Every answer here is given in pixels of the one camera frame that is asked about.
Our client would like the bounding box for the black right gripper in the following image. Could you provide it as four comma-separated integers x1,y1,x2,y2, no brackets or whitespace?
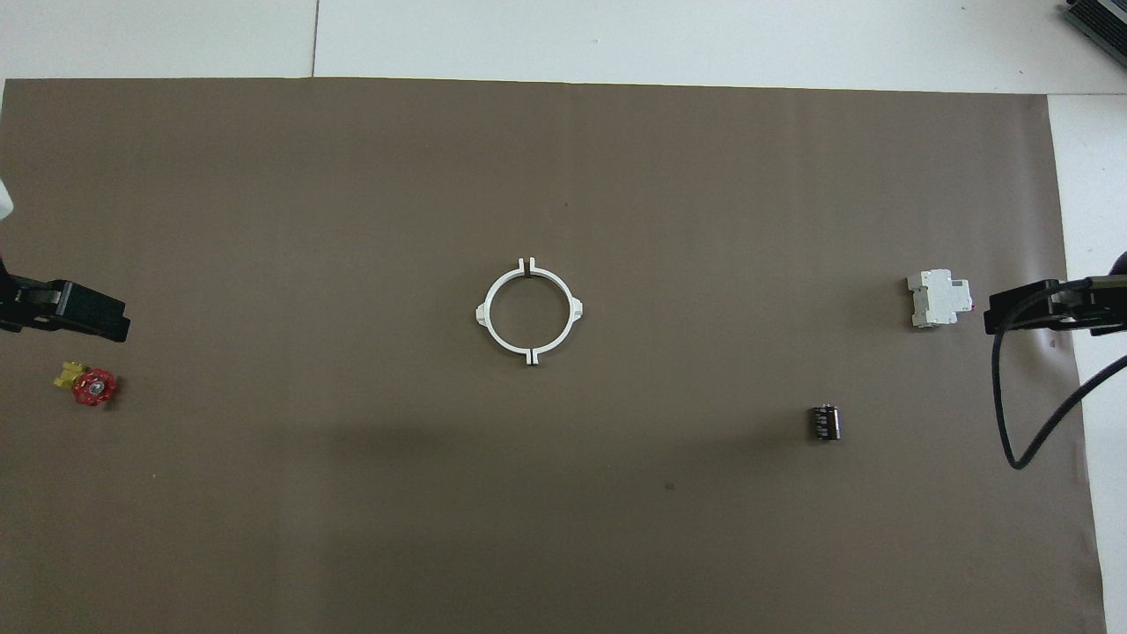
983,251,1127,337

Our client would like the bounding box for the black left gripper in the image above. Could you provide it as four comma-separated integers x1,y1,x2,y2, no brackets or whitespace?
0,255,132,343

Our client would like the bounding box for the white half pipe clamp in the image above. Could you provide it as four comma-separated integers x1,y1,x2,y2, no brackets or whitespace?
529,256,585,366
475,256,529,366

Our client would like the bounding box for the red handwheel brass valve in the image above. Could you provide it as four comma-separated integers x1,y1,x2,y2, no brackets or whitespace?
55,359,120,408

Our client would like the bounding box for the white circuit breaker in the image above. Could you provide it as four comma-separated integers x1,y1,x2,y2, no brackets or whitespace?
907,269,975,330

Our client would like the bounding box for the brown paper table mat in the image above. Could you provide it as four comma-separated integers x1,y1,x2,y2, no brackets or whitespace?
0,77,1109,634

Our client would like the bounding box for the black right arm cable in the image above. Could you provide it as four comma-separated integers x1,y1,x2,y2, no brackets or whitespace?
992,280,1127,470

